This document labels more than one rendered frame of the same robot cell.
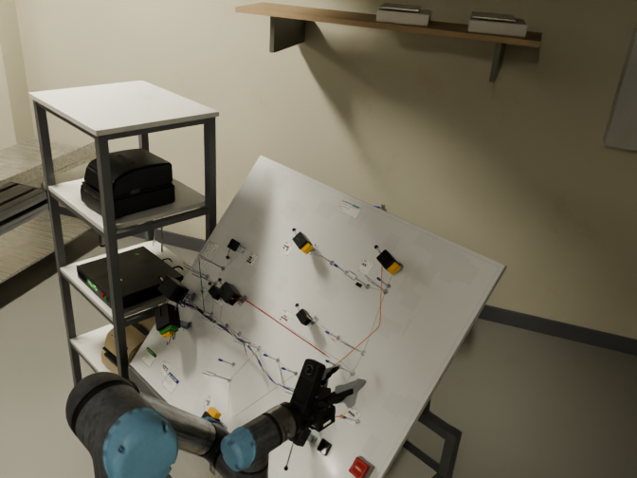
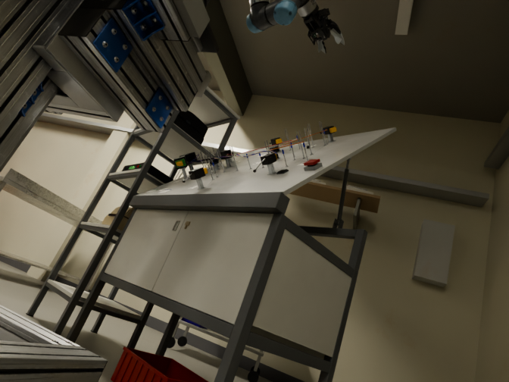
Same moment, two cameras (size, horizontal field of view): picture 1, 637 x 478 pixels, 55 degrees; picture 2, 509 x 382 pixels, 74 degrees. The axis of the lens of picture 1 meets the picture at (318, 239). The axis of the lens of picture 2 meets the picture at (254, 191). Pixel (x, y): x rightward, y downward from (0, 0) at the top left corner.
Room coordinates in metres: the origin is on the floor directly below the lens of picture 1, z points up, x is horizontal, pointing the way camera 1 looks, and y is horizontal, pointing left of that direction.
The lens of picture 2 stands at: (0.04, -0.10, 0.41)
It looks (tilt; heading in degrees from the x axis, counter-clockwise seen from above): 21 degrees up; 5
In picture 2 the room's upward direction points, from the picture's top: 21 degrees clockwise
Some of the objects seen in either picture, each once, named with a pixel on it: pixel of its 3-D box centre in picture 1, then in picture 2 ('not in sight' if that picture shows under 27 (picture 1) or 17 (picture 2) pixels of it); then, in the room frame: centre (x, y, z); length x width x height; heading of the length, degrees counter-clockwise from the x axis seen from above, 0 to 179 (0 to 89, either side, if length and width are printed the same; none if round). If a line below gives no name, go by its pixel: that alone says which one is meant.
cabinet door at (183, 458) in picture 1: (181, 452); (144, 244); (1.79, 0.48, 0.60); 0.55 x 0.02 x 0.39; 45
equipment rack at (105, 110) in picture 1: (137, 299); (144, 204); (2.38, 0.82, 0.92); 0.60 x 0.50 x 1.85; 45
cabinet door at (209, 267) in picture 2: not in sight; (207, 256); (1.40, 0.10, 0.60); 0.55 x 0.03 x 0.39; 45
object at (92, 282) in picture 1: (129, 277); (151, 180); (2.30, 0.82, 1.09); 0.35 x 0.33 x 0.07; 45
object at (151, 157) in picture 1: (127, 181); (182, 127); (2.27, 0.79, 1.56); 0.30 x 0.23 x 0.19; 137
